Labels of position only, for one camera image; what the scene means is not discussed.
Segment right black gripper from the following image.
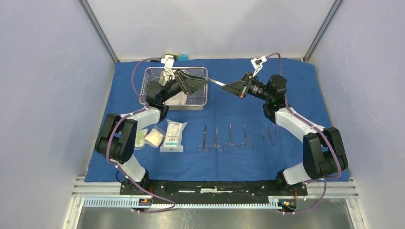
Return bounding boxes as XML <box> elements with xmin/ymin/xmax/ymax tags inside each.
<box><xmin>222</xmin><ymin>71</ymin><xmax>272</xmax><ymax>102</ymax></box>

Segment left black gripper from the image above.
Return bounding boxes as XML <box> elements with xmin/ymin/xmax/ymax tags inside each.
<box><xmin>160</xmin><ymin>69</ymin><xmax>208</xmax><ymax>103</ymax></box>

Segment metal mesh tray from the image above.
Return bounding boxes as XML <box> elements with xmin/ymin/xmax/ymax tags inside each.
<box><xmin>139</xmin><ymin>67</ymin><xmax>208</xmax><ymax>111</ymax></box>

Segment steel scalpel handle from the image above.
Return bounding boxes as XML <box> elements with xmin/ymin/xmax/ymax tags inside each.
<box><xmin>208</xmin><ymin>78</ymin><xmax>225</xmax><ymax>87</ymax></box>

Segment blue surgical wrap cloth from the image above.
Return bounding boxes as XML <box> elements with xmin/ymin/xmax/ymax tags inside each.
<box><xmin>85</xmin><ymin>58</ymin><xmax>332</xmax><ymax>182</ymax></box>

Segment steel toothed tissue forceps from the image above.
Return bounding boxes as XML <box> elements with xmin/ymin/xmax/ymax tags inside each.
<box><xmin>265</xmin><ymin>124</ymin><xmax>274</xmax><ymax>146</ymax></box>

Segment white sterile packet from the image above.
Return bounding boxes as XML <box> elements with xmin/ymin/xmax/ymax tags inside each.
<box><xmin>160</xmin><ymin>119</ymin><xmax>187</xmax><ymax>153</ymax></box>

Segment steel needle holder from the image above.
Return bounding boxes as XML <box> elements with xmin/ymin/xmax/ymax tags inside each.
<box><xmin>240</xmin><ymin>125</ymin><xmax>253</xmax><ymax>149</ymax></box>

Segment steel hemostat forceps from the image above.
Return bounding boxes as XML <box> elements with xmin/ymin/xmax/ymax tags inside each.
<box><xmin>224</xmin><ymin>123</ymin><xmax>239</xmax><ymax>150</ymax></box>

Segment steel surgical scissors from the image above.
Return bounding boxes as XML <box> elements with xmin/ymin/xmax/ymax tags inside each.
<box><xmin>198</xmin><ymin>126</ymin><xmax>209</xmax><ymax>152</ymax></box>

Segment beige gauze packet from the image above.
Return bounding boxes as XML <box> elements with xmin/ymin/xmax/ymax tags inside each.
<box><xmin>144</xmin><ymin>125</ymin><xmax>165</xmax><ymax>148</ymax></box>

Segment steel ring-handled forceps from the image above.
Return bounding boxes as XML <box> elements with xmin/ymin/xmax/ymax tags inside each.
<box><xmin>210</xmin><ymin>128</ymin><xmax>224</xmax><ymax>151</ymax></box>

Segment green sterile packet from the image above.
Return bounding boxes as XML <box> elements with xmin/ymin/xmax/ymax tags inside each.
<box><xmin>134</xmin><ymin>128</ymin><xmax>148</xmax><ymax>150</ymax></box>

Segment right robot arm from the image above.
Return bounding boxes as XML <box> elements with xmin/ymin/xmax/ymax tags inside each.
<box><xmin>222</xmin><ymin>73</ymin><xmax>348</xmax><ymax>195</ymax></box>

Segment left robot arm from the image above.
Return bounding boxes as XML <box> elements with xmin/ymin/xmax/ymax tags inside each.
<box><xmin>95</xmin><ymin>69</ymin><xmax>208</xmax><ymax>195</ymax></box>

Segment cyan blue block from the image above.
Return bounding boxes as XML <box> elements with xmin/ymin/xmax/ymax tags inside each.
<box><xmin>177</xmin><ymin>54</ymin><xmax>189</xmax><ymax>62</ymax></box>

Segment white and yellow block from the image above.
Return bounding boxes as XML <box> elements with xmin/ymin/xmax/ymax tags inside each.
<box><xmin>165</xmin><ymin>53</ymin><xmax>179</xmax><ymax>60</ymax></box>

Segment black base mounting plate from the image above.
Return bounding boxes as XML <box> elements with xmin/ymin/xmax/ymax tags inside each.
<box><xmin>119</xmin><ymin>179</ymin><xmax>308</xmax><ymax>206</ymax></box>

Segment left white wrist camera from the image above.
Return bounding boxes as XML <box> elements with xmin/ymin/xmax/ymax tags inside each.
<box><xmin>160</xmin><ymin>56</ymin><xmax>175</xmax><ymax>75</ymax></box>

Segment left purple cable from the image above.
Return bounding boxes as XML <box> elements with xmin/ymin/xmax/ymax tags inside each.
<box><xmin>106</xmin><ymin>57</ymin><xmax>177</xmax><ymax>215</ymax></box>

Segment slotted cable duct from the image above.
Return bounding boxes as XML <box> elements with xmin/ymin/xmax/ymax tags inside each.
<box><xmin>83</xmin><ymin>197</ymin><xmax>292</xmax><ymax>210</ymax></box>

